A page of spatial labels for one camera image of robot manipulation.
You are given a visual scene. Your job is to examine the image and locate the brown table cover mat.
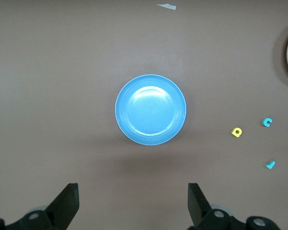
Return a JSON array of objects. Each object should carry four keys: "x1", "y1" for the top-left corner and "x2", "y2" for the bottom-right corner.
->
[{"x1": 0, "y1": 0, "x2": 288, "y2": 230}]

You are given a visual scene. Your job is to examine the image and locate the white tape scrap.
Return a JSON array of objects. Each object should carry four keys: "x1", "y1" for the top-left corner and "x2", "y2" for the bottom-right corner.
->
[{"x1": 156, "y1": 3, "x2": 177, "y2": 11}]

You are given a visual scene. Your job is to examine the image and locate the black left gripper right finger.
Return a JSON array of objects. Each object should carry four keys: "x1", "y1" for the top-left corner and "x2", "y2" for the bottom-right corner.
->
[{"x1": 188, "y1": 183, "x2": 283, "y2": 230}]

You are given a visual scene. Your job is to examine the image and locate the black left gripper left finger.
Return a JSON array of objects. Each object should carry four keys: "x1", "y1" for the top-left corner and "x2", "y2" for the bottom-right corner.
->
[{"x1": 0, "y1": 183, "x2": 80, "y2": 230}]

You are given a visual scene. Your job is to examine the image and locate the blue plate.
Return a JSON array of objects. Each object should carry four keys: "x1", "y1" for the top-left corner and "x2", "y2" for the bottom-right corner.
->
[{"x1": 114, "y1": 74, "x2": 187, "y2": 146}]

